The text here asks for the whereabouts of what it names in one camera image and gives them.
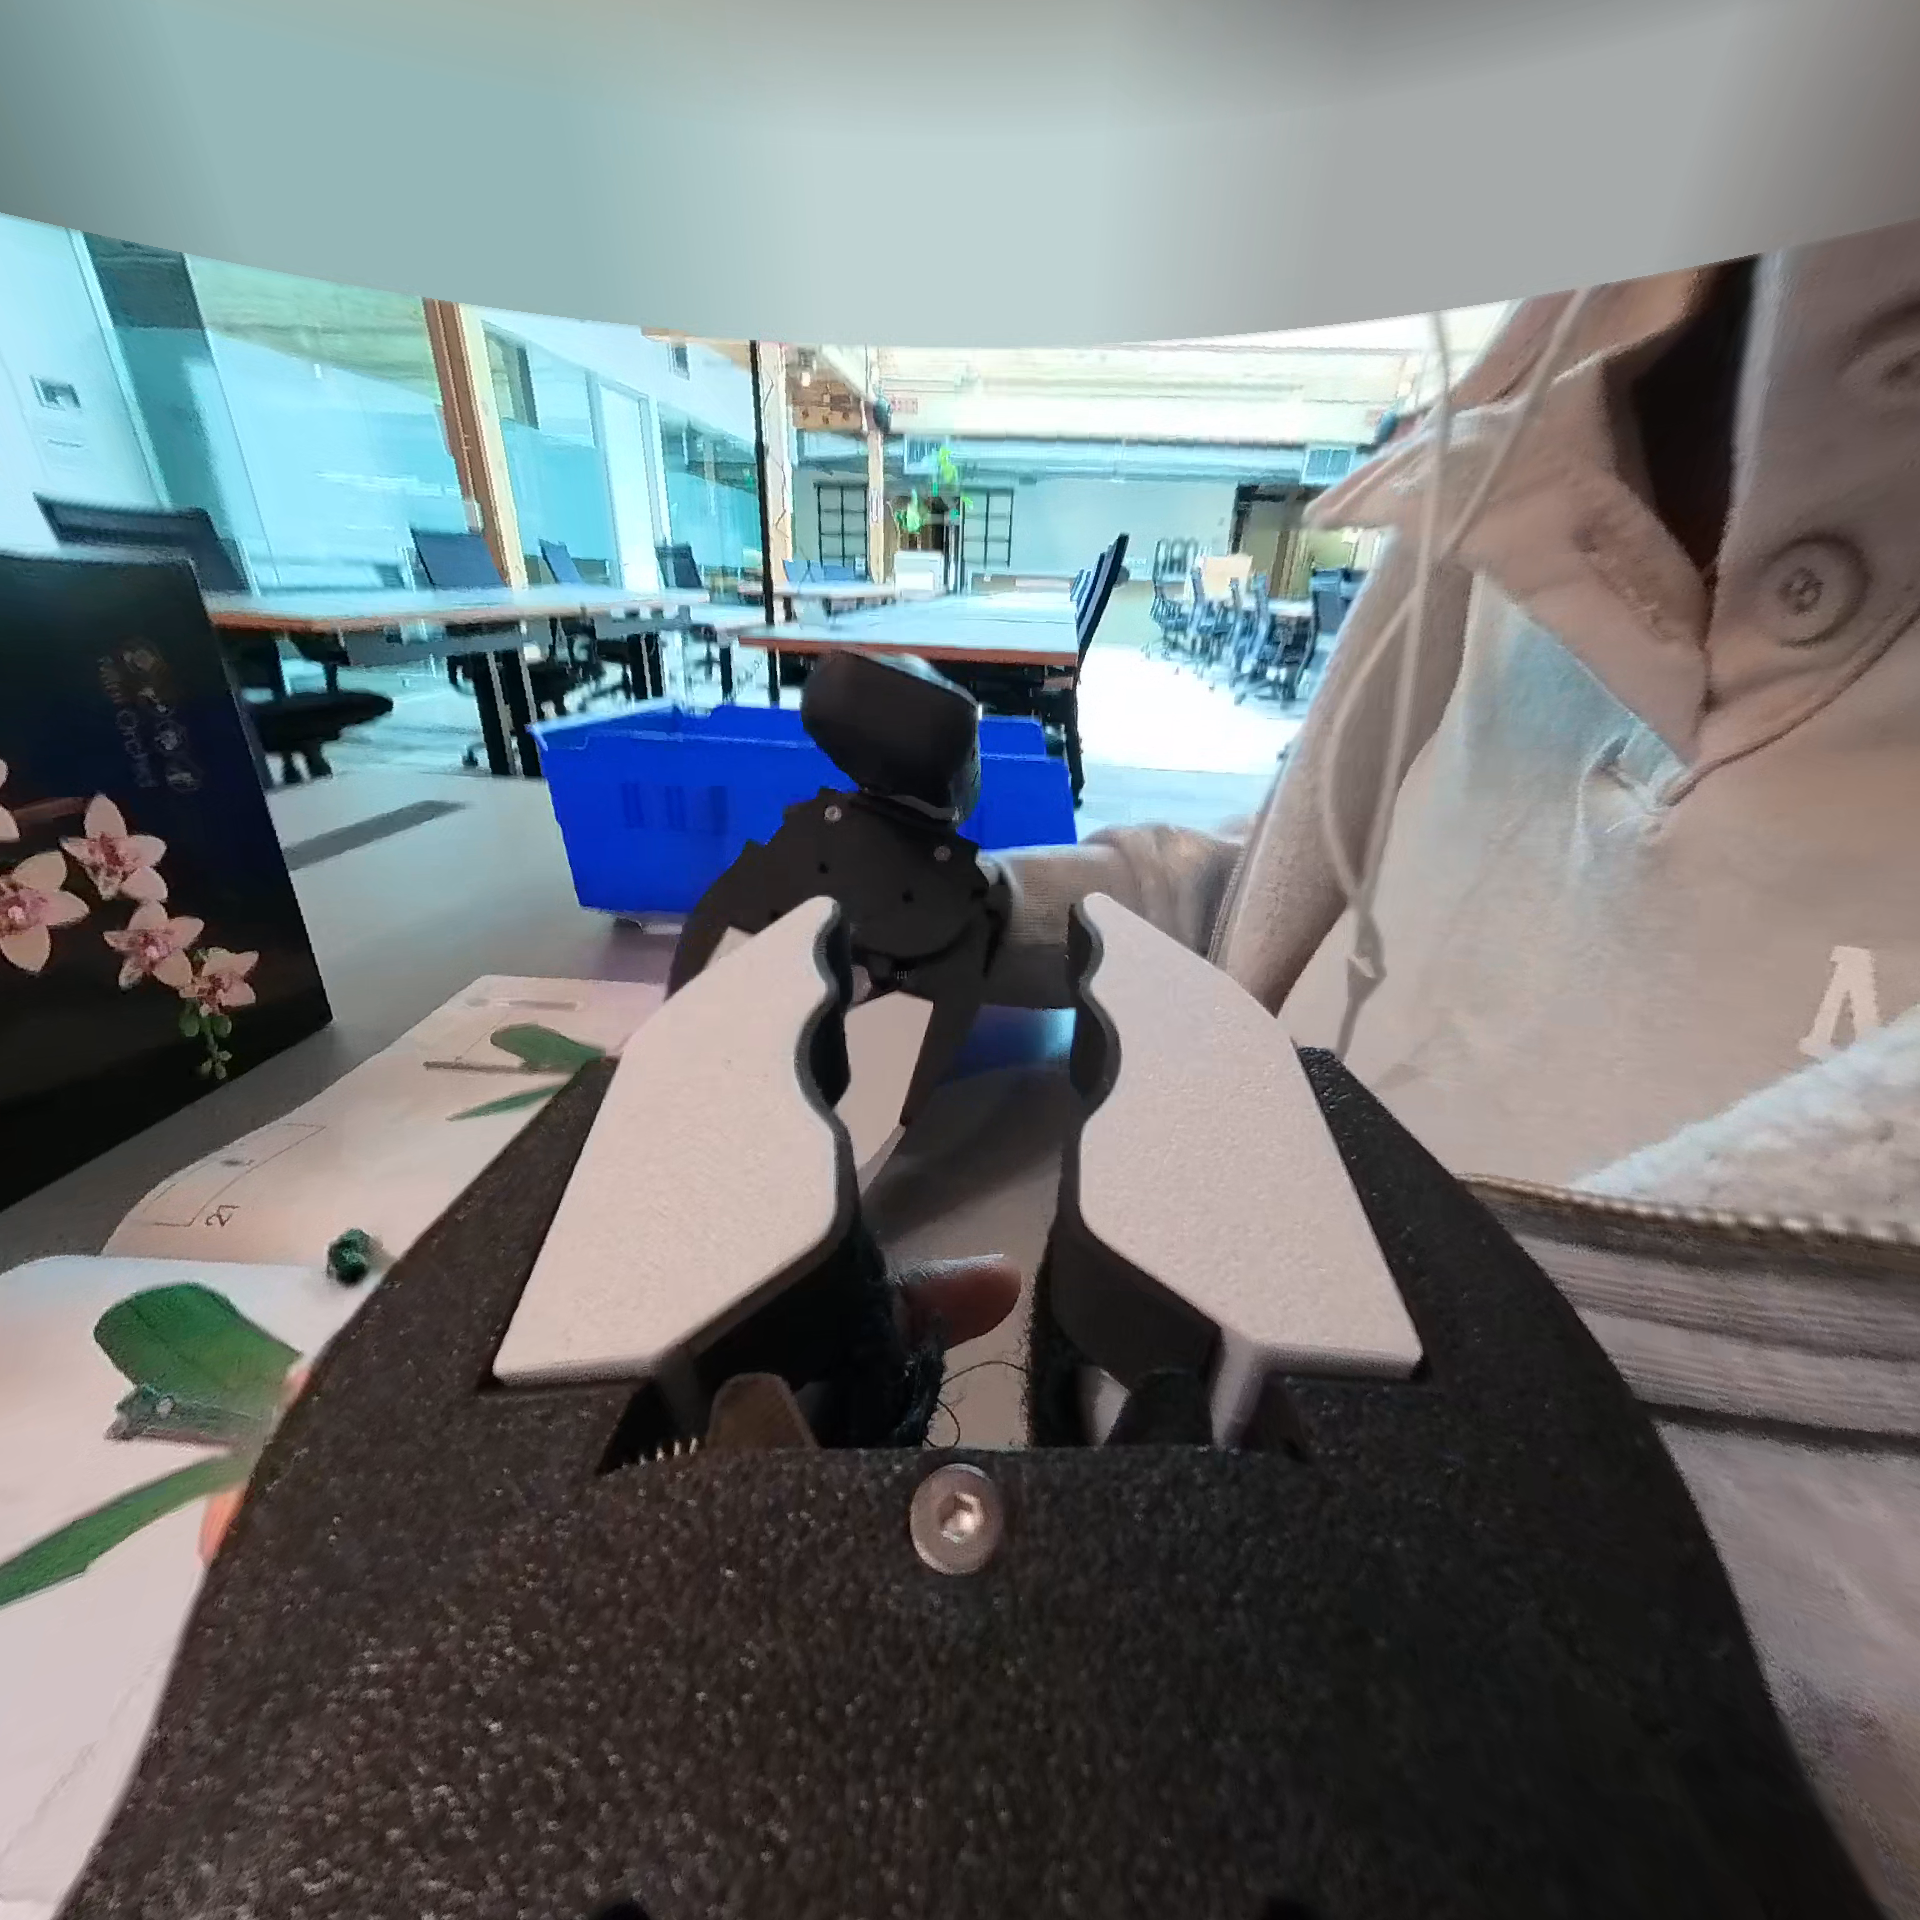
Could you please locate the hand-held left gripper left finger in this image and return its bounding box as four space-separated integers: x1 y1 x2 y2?
489 893 870 1389

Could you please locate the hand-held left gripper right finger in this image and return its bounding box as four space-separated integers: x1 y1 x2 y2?
1048 891 1424 1445

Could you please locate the person's right forearm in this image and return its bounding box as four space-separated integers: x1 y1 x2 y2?
983 819 1259 1012

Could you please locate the long wooden top office desk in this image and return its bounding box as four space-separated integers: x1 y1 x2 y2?
208 586 711 780

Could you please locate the person's right hand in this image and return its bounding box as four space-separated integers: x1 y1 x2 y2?
902 1258 1026 1348

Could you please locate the blue plastic bin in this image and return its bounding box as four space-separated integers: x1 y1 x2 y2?
529 703 1086 922

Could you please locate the row of black office chairs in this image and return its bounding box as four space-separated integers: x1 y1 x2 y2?
1143 537 1369 712

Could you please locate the person in beige hoodie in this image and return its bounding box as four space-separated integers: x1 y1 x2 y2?
1207 247 1920 1920

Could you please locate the wooden pillar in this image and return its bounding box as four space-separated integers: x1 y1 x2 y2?
423 298 531 591

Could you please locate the black orchid print box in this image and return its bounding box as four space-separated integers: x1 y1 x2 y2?
0 552 337 1211

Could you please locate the black office chair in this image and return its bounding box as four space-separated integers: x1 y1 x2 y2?
33 491 395 785

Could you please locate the open instruction booklet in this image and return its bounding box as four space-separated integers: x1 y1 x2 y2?
0 977 637 1920

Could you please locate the white cord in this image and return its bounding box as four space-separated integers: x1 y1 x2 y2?
1339 293 1600 1058

